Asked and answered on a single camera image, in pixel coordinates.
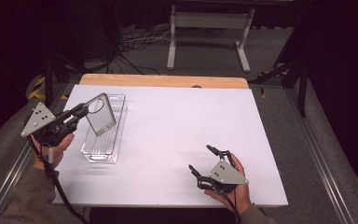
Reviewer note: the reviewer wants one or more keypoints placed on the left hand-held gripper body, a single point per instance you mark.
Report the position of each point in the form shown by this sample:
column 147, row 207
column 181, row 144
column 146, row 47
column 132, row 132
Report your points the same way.
column 38, row 119

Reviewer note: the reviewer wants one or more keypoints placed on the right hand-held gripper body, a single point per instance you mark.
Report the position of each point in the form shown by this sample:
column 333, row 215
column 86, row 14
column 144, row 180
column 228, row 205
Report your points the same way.
column 225, row 174

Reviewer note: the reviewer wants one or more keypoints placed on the clear plastic tray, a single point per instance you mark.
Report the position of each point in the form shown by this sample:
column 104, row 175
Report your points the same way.
column 105, row 149

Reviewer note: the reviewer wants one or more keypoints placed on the person's right hand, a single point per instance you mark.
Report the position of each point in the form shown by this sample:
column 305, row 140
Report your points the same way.
column 243, row 199

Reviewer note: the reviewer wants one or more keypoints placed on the person's left hand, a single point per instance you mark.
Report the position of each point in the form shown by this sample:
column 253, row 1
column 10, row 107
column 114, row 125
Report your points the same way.
column 59, row 150

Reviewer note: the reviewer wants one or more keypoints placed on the yellow black floor tape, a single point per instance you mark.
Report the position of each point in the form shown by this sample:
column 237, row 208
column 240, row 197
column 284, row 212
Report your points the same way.
column 37, row 90

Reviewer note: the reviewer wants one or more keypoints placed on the white table board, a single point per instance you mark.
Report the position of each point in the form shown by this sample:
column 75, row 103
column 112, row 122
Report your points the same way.
column 174, row 140

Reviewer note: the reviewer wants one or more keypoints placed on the black tripod stand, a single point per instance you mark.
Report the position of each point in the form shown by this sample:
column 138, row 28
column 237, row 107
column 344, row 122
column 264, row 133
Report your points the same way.
column 48, row 84

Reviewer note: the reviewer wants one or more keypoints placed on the wooden table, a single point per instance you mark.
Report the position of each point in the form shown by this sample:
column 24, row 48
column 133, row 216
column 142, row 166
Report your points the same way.
column 155, row 81

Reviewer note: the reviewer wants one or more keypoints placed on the black metal stand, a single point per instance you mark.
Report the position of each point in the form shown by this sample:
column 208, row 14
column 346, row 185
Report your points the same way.
column 303, row 90

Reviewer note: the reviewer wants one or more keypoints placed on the aluminium floor rail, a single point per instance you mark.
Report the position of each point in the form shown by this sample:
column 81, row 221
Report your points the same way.
column 12, row 168
column 320, row 155

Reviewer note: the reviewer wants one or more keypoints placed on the white metal stand frame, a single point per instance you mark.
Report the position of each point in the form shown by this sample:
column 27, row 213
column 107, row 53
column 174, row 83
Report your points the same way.
column 211, row 20

